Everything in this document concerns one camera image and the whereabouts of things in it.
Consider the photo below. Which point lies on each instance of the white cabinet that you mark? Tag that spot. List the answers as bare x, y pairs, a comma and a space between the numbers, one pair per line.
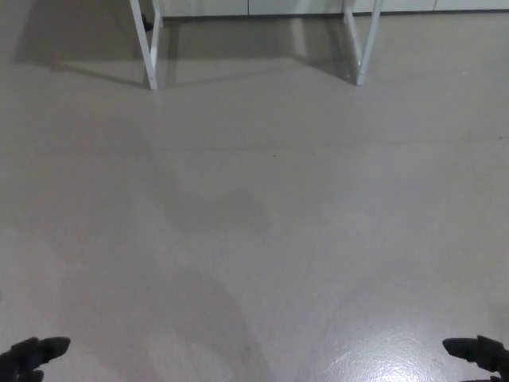
294, 6

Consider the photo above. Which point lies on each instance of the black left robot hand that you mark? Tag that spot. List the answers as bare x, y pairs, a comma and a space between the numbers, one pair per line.
28, 354

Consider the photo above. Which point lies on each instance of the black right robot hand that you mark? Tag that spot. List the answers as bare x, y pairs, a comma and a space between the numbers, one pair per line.
483, 352

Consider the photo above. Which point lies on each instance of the white table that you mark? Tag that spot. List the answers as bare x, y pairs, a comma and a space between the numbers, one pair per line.
151, 59

